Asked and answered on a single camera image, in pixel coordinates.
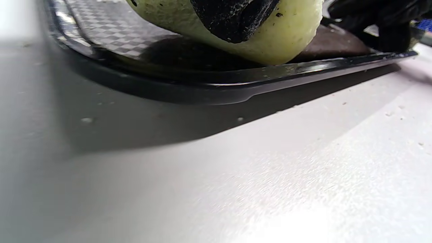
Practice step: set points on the person's right hand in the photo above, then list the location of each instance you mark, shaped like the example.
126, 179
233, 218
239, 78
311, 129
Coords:
388, 20

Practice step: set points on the person's left hand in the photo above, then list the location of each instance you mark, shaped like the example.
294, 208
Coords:
233, 17

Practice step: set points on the yellow round sponge pad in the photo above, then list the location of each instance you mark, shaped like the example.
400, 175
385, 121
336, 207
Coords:
290, 37

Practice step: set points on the brown leather bag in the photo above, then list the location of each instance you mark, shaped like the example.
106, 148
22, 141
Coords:
330, 44

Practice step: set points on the black plastic tray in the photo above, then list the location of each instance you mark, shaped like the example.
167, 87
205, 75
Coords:
202, 87

